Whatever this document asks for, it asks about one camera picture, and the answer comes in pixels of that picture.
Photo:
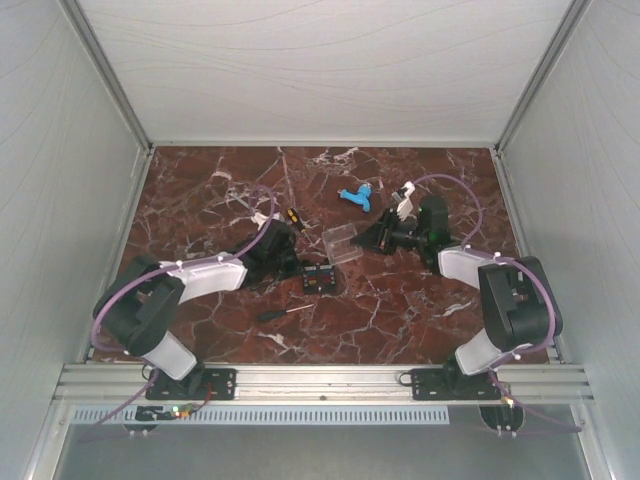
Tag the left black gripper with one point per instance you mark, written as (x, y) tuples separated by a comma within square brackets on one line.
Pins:
[(294, 265)]

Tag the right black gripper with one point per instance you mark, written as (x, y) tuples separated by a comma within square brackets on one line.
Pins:
[(378, 238)]

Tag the clear fuse box lid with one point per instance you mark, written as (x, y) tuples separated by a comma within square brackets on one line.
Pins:
[(338, 246)]

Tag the black fuse box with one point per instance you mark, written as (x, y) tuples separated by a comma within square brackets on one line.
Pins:
[(319, 279)]

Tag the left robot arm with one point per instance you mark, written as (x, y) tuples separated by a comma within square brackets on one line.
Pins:
[(140, 306)]

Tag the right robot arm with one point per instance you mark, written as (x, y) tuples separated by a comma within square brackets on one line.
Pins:
[(518, 309)]

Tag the blue plastic faucet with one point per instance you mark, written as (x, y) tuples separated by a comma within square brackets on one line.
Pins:
[(361, 197)]

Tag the yellow black screwdriver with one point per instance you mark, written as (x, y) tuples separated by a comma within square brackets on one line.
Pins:
[(298, 224)]

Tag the silver wrench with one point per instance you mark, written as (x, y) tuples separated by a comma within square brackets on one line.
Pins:
[(235, 196)]

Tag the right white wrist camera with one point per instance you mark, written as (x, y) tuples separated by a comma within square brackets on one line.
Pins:
[(402, 197)]

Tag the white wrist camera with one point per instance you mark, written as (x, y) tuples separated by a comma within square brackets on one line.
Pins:
[(259, 219), (402, 197)]

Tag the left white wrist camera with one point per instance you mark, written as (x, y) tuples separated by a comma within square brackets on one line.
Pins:
[(259, 219)]

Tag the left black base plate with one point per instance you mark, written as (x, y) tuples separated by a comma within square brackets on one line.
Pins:
[(213, 383)]

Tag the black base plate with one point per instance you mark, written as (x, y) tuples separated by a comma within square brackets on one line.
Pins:
[(448, 383), (213, 383)]

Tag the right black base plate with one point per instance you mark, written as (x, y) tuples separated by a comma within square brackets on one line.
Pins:
[(448, 383)]

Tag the slotted grey cable duct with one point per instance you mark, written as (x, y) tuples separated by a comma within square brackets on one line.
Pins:
[(321, 415)]

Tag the aluminium front rail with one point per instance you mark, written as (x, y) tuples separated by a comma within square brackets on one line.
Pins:
[(542, 384)]

